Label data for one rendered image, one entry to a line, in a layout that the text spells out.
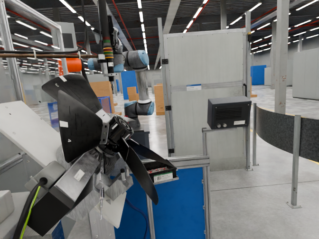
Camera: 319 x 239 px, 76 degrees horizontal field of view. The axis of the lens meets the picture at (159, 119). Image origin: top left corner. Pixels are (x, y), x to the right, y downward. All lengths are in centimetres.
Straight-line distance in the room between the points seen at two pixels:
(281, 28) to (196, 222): 669
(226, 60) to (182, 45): 62
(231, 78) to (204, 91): 40
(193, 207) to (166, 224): 24
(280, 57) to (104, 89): 659
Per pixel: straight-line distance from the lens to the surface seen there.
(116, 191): 99
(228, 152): 317
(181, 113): 285
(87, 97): 98
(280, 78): 753
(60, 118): 66
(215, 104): 136
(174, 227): 174
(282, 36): 761
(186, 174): 153
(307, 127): 236
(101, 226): 105
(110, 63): 100
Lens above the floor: 140
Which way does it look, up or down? 11 degrees down
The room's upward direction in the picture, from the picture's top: 5 degrees counter-clockwise
